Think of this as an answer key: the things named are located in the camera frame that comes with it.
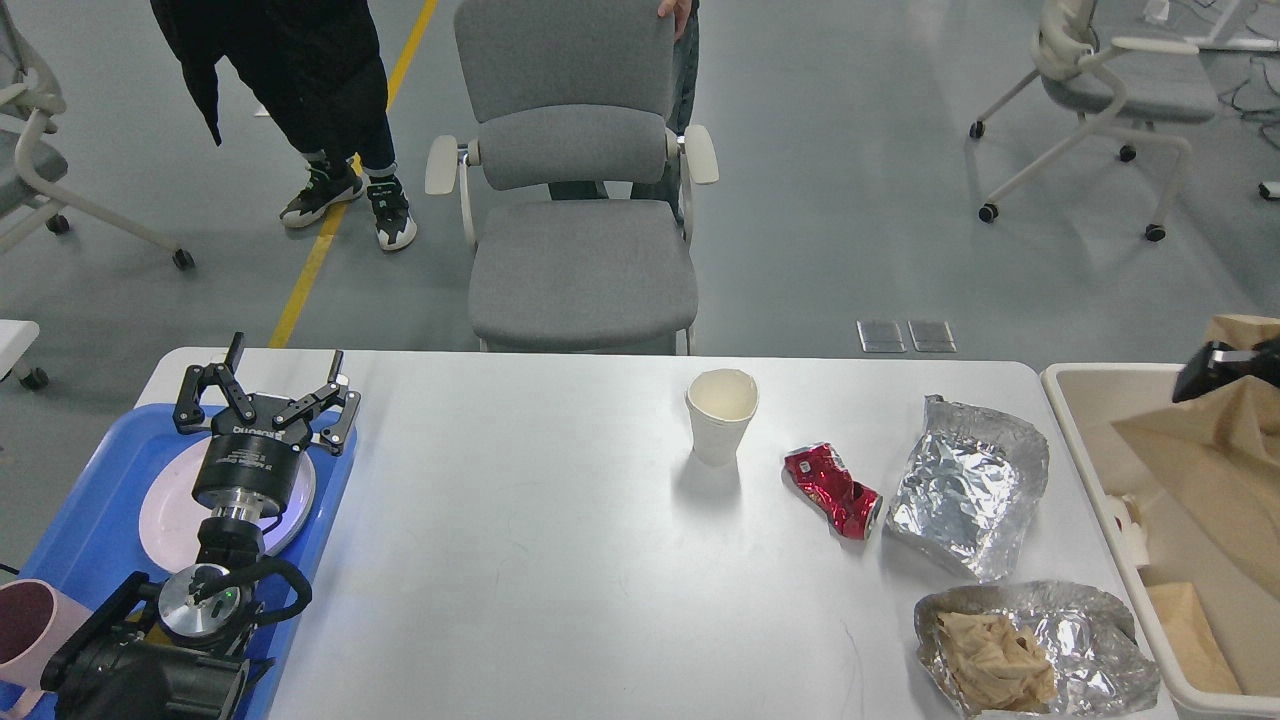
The white paper cup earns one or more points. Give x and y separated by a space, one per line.
720 404

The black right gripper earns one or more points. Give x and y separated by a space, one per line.
1217 364

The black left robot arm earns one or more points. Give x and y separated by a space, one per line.
191 645

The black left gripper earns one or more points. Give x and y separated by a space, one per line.
250 460

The pink mug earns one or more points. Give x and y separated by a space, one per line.
36 621

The person in black clothes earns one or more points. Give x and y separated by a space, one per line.
316 68

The white chair right background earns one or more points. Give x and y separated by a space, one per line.
1123 82

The aluminium foil sheet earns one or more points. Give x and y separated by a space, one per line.
970 489

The brown paper bag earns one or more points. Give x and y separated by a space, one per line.
1217 456

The foil with brown napkin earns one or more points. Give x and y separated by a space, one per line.
1034 650

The white chair left background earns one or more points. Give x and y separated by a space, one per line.
31 168

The floor outlet plate right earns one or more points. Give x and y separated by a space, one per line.
932 337

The white chair background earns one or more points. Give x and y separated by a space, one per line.
31 168
1123 82

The brown paper in bin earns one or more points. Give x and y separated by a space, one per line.
1180 611

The floor outlet plate left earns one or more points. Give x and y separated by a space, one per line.
880 337

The pink plate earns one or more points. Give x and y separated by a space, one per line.
169 517

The beige plastic bin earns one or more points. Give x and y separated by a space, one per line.
1154 540

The grey office chair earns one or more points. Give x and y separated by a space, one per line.
566 91

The crushed red can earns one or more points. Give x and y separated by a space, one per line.
852 508

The floor outlet plate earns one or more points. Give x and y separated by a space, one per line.
880 337
932 337

